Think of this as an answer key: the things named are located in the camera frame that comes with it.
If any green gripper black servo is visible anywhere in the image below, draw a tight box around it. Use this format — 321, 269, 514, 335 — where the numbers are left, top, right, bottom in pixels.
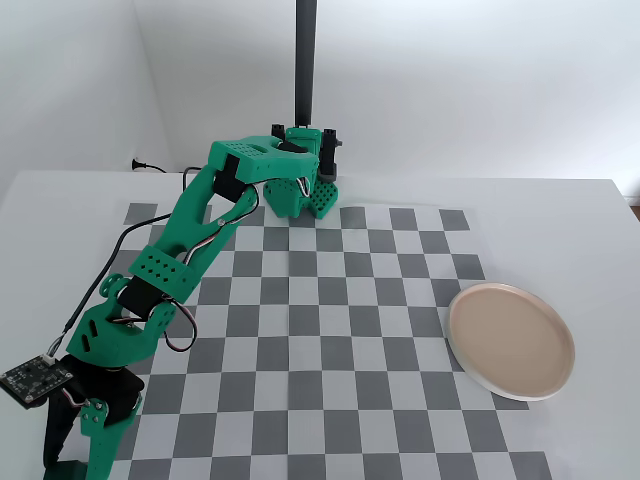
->
41, 301, 178, 480

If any green perforated robot base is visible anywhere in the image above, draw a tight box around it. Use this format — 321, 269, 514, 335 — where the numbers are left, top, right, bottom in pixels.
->
263, 126, 344, 222

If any beige round plate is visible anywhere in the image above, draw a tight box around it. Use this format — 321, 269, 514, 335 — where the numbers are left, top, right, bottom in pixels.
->
447, 281, 577, 403

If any grey white checkerboard mat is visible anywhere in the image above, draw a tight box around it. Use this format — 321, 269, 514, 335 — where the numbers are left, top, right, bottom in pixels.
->
63, 201, 554, 480

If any black vertical pole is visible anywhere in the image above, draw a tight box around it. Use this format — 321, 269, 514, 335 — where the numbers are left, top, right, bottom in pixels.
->
294, 0, 318, 129

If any black wrist camera board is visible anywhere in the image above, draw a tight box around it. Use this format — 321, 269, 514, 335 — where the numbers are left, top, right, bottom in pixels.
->
0, 353, 72, 410

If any thin servo wire loop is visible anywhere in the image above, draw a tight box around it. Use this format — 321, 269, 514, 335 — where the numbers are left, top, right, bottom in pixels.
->
160, 298, 200, 354

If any black camera cable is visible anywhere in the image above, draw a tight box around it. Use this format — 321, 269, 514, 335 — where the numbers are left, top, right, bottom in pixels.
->
47, 165, 207, 362

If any black wall plug cable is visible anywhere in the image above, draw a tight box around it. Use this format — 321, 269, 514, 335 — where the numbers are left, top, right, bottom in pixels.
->
130, 157, 174, 175

